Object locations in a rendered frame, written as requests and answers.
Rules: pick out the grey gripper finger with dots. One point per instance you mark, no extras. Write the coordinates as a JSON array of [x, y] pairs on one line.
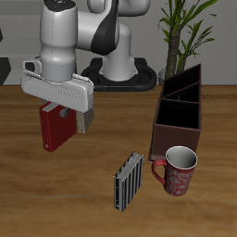
[[85, 121], [64, 111]]

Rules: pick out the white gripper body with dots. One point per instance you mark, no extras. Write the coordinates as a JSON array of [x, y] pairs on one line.
[[58, 90]]

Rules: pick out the red book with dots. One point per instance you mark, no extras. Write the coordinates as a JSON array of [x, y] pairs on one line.
[[58, 128]]

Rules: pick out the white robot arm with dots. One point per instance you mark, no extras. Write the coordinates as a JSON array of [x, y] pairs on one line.
[[58, 40]]

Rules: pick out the black striped book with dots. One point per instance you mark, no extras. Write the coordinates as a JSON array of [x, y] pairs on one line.
[[129, 182]]

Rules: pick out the dark brown desk caddy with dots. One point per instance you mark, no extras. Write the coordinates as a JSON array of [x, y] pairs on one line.
[[179, 123]]

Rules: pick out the red patterned mug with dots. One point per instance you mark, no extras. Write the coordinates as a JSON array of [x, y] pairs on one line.
[[179, 172]]

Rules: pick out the green pot plant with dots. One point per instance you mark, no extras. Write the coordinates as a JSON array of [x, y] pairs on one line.
[[182, 34]]

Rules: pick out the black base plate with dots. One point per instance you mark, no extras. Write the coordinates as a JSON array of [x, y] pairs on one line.
[[145, 81]]

